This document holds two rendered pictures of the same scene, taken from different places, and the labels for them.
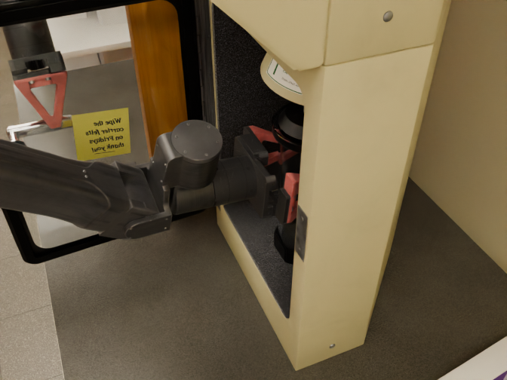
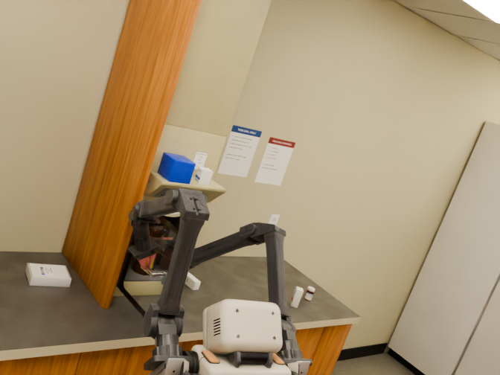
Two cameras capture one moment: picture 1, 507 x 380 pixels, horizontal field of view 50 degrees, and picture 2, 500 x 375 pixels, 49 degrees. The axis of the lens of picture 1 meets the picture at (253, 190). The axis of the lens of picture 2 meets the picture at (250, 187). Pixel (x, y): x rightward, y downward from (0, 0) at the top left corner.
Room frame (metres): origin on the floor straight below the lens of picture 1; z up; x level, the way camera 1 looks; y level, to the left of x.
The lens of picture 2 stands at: (1.02, 2.18, 2.06)
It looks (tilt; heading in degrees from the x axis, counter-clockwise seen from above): 13 degrees down; 250
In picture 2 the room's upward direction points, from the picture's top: 19 degrees clockwise
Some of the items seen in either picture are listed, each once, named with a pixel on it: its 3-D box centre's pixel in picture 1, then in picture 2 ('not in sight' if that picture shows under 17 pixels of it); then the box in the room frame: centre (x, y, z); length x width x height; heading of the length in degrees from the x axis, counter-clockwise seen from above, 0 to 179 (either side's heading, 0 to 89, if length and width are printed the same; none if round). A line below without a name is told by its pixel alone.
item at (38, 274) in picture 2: not in sight; (47, 274); (0.97, 0.01, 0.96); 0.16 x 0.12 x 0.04; 15
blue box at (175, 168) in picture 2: not in sight; (176, 168); (0.60, 0.09, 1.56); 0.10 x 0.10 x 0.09; 23
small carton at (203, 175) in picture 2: not in sight; (203, 175); (0.47, 0.03, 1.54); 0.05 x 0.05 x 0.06; 13
